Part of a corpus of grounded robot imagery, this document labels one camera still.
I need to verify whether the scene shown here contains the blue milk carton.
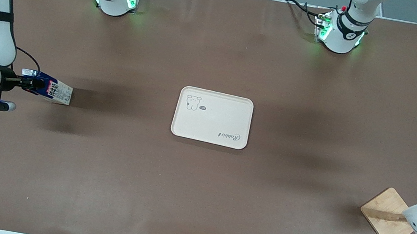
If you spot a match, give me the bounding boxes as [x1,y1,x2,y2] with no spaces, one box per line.
[17,68,76,106]

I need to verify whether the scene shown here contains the black left base cables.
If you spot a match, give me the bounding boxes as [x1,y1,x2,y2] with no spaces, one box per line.
[281,0,327,28]

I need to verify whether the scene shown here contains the cream rabbit print tray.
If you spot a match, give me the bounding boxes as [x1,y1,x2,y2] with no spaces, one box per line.
[169,84,256,151]

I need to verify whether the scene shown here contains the brown table cover mat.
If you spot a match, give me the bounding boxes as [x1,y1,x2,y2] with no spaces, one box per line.
[0,0,417,234]

